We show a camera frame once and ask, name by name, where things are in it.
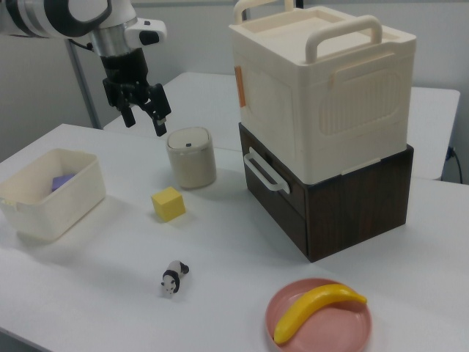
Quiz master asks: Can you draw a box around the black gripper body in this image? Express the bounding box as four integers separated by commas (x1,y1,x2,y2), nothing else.
99,47,153,108

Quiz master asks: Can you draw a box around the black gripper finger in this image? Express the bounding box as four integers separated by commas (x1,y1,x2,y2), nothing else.
103,79,136,128
141,83,172,137

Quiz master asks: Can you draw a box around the wooden drawer with white handle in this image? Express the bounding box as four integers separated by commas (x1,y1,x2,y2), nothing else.
238,122,308,217

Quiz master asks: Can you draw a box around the white open plastic bin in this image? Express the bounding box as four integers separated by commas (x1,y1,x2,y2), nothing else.
0,147,107,242

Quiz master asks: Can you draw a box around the grey metal pole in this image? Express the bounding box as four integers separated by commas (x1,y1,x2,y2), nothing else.
64,38,102,129

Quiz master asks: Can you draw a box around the beige lidded canister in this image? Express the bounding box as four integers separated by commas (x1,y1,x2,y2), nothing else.
166,126,218,190

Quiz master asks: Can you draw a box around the purple block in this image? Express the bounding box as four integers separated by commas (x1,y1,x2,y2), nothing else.
51,173,78,194

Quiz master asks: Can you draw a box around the yellow cube block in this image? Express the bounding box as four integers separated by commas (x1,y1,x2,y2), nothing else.
150,186,185,223

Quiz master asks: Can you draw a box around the panda toy figure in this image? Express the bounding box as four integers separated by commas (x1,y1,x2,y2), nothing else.
159,260,191,296

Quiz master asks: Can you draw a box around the dark brown wooden cabinet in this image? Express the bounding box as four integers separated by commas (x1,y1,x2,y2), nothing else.
237,122,415,263

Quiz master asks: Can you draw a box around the yellow toy banana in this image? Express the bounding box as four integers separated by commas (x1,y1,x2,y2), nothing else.
273,282,368,345

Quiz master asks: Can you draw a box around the pink plate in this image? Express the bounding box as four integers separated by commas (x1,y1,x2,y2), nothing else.
265,277,374,352

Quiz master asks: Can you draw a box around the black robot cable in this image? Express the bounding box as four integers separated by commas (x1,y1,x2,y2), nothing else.
67,36,95,52

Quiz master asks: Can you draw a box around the black wall cable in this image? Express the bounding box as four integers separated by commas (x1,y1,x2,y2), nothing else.
446,145,463,183

